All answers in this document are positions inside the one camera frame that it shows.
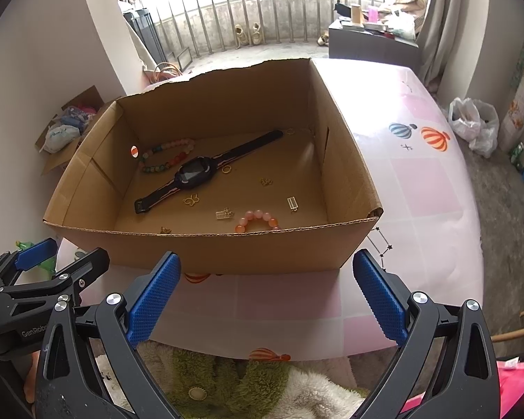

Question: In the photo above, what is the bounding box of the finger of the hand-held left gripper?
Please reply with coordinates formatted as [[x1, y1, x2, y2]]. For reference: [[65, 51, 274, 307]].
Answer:
[[0, 238, 58, 292], [2, 248, 111, 315]]

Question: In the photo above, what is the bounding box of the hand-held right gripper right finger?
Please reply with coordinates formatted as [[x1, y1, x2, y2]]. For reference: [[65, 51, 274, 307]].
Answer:
[[352, 249, 501, 419]]

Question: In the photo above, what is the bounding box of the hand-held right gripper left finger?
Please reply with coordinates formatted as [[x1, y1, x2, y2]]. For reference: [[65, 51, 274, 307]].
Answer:
[[35, 251, 182, 419]]

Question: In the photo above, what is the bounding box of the large brown cardboard box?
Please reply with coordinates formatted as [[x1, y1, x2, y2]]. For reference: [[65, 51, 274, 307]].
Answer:
[[43, 58, 384, 275]]

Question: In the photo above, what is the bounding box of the black pink strap smartwatch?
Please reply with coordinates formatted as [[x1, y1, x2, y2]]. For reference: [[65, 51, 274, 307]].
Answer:
[[134, 128, 284, 215]]

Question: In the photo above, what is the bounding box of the orange bead bracelet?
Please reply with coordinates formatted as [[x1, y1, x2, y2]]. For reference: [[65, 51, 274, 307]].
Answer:
[[235, 209, 280, 233]]

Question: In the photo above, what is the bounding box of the person's left forearm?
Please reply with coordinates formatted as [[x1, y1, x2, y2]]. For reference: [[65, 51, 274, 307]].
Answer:
[[24, 355, 40, 402]]

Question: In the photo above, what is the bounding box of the green plastic bottle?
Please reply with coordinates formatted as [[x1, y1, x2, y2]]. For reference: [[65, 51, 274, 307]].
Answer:
[[15, 239, 57, 278], [509, 142, 524, 184]]

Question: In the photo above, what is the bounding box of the green white fluffy clothing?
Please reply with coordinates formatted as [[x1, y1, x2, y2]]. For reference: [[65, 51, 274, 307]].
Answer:
[[94, 343, 372, 419]]

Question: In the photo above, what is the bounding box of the crumpled white plastic bag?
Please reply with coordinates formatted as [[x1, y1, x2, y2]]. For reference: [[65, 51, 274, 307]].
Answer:
[[44, 123, 80, 154]]

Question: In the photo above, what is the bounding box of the wooden chair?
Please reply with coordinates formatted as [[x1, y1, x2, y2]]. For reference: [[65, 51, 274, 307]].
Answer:
[[491, 306, 524, 343]]

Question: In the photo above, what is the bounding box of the small open cardboard box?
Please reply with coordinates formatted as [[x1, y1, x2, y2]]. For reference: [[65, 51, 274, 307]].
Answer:
[[35, 86, 112, 176]]

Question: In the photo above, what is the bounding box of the pink garment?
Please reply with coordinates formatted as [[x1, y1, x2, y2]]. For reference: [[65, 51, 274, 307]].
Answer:
[[362, 355, 524, 419]]

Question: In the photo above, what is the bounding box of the woven basket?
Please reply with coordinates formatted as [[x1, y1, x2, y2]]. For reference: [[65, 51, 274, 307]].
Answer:
[[151, 62, 182, 83]]

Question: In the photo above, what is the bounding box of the black metal rack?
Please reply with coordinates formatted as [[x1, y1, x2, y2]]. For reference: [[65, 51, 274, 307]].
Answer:
[[123, 8, 170, 67]]

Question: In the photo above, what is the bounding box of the dark cabinet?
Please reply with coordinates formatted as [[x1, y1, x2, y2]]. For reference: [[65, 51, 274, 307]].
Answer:
[[328, 18, 421, 73]]

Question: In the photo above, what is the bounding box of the grey curtain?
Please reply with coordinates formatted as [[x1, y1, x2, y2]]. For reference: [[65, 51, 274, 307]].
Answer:
[[418, 0, 490, 92]]

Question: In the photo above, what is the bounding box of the balcony railing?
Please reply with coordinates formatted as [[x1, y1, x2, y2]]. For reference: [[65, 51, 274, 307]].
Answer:
[[109, 0, 424, 59]]

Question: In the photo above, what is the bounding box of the pink green bead bracelet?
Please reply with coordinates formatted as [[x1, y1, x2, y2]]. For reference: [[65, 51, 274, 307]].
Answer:
[[137, 137, 197, 174]]

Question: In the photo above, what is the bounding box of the picture frame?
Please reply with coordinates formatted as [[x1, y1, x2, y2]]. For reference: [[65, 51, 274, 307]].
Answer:
[[173, 47, 194, 71]]

